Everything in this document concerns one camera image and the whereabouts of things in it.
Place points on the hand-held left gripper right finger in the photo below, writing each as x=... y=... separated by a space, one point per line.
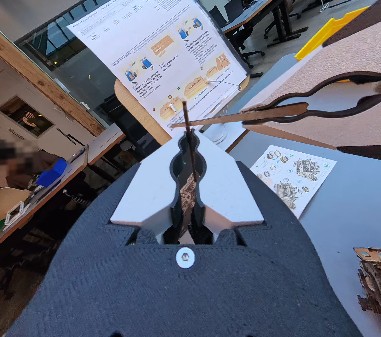
x=229 y=194

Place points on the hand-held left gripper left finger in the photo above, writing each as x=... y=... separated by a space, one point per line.
x=143 y=191

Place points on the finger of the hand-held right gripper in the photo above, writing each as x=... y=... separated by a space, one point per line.
x=327 y=66
x=327 y=131

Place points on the wooden part with holes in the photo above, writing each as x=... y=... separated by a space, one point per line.
x=189 y=140

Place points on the thin wooden stick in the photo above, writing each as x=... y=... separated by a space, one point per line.
x=238 y=118

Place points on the model assembly booklet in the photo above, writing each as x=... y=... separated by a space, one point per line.
x=297 y=194

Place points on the yellow plastic bin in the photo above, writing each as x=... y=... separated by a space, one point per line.
x=324 y=36

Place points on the white stand base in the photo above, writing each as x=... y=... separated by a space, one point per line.
x=226 y=134

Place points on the wood-edged desk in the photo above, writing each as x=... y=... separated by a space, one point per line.
x=98 y=146

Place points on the light wooden board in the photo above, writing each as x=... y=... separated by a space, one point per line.
x=140 y=111

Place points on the long office desk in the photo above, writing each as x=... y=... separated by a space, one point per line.
x=253 y=12

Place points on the blue plastic bin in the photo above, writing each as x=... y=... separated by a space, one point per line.
x=52 y=173

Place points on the light wooden chair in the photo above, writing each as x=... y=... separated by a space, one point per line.
x=12 y=197

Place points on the phone booth window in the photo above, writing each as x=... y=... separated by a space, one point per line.
x=26 y=118

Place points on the printed instruction sheet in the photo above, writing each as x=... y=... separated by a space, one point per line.
x=154 y=45

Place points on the wooden beam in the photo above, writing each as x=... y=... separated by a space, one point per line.
x=44 y=81

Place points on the white plastic frame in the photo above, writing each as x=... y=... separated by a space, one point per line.
x=13 y=213

